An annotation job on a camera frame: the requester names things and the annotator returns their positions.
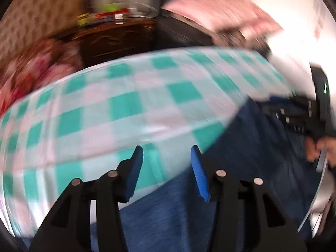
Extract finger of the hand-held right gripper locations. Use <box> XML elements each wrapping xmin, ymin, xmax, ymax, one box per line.
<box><xmin>262</xmin><ymin>94</ymin><xmax>314</xmax><ymax>116</ymax></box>
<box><xmin>276</xmin><ymin>112</ymin><xmax>319</xmax><ymax>138</ymax></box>

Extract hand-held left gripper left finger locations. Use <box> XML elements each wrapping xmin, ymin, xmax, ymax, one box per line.
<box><xmin>28</xmin><ymin>145</ymin><xmax>144</xmax><ymax>252</ymax></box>

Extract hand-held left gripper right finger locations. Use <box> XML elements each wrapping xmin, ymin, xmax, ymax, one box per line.
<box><xmin>191</xmin><ymin>145</ymin><xmax>307</xmax><ymax>252</ymax></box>

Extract blue denim pants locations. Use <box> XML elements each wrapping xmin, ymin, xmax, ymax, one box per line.
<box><xmin>91</xmin><ymin>97</ymin><xmax>322</xmax><ymax>252</ymax></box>

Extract person's right hand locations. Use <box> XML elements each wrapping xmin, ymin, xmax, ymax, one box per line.
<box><xmin>305</xmin><ymin>136</ymin><xmax>336</xmax><ymax>169</ymax></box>

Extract green white checkered cloth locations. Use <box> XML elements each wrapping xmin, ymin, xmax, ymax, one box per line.
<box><xmin>0</xmin><ymin>48</ymin><xmax>297</xmax><ymax>238</ymax></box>

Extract pink patterned cloth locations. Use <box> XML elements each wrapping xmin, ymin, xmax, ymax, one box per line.
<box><xmin>161</xmin><ymin>0</ymin><xmax>284</xmax><ymax>38</ymax></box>

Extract black furniture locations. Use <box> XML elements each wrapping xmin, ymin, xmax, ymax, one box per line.
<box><xmin>154</xmin><ymin>9</ymin><xmax>219</xmax><ymax>51</ymax></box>

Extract dark wooden nightstand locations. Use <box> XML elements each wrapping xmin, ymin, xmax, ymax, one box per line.
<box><xmin>72</xmin><ymin>17</ymin><xmax>156</xmax><ymax>70</ymax></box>

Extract red floral blanket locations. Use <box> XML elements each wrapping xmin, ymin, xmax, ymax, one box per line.
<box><xmin>0</xmin><ymin>38</ymin><xmax>86</xmax><ymax>117</ymax></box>

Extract red flat box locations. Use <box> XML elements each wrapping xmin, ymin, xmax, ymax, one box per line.
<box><xmin>96</xmin><ymin>9</ymin><xmax>130</xmax><ymax>20</ymax></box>

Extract clear glass dish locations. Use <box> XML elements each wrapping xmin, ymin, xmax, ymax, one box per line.
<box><xmin>131</xmin><ymin>2</ymin><xmax>159</xmax><ymax>18</ymax></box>

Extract yellow green container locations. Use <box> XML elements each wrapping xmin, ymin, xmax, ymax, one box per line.
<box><xmin>104</xmin><ymin>2</ymin><xmax>127</xmax><ymax>13</ymax></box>

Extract tufted brown headboard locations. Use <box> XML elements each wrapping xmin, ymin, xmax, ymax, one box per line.
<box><xmin>0</xmin><ymin>0</ymin><xmax>91</xmax><ymax>66</ymax></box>

